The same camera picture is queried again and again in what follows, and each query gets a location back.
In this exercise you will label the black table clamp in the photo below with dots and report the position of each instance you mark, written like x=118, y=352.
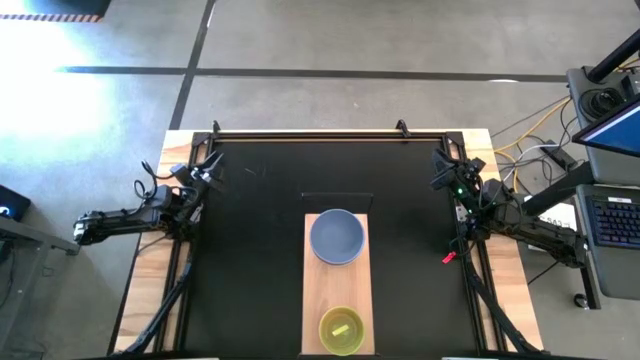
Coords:
x=401, y=128
x=216, y=127

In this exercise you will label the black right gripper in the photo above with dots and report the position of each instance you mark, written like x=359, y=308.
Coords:
x=466, y=176

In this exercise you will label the black electronic device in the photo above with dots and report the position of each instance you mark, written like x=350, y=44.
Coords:
x=12, y=202

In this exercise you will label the black mat with striped edge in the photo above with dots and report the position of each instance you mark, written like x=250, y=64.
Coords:
x=75, y=7

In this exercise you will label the translucent yellow plastic bowl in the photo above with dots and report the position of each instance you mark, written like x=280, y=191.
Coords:
x=335, y=340

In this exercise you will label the small red tag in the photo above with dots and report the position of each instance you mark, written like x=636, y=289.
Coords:
x=449, y=257

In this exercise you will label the black keyboard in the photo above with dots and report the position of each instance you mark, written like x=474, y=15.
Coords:
x=617, y=222

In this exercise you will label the black pole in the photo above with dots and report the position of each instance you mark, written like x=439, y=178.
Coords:
x=615, y=57

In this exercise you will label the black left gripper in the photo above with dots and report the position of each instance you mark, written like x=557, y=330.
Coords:
x=189, y=176

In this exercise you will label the white paper sign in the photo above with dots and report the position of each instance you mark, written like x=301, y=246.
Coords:
x=562, y=212

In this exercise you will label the black power strip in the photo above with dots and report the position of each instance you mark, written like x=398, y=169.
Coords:
x=560, y=156

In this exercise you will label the dark grey side table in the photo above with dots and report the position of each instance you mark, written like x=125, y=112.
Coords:
x=55, y=241

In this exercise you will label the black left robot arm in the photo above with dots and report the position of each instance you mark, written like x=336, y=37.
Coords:
x=125, y=222

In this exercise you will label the black table mat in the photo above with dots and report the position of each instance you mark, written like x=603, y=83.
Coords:
x=250, y=250

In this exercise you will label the cart caster wheel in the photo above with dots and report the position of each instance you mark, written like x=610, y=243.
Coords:
x=580, y=300

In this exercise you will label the grey workstation cart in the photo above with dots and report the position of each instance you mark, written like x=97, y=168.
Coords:
x=620, y=275

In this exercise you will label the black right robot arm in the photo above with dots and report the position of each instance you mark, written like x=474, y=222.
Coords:
x=530, y=227

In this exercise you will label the black round device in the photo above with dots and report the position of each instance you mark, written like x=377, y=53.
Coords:
x=602, y=102

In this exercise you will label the blue-grey bowl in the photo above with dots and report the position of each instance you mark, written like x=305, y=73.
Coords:
x=337, y=235

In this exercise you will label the computer monitor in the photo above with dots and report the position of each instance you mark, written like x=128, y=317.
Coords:
x=615, y=132

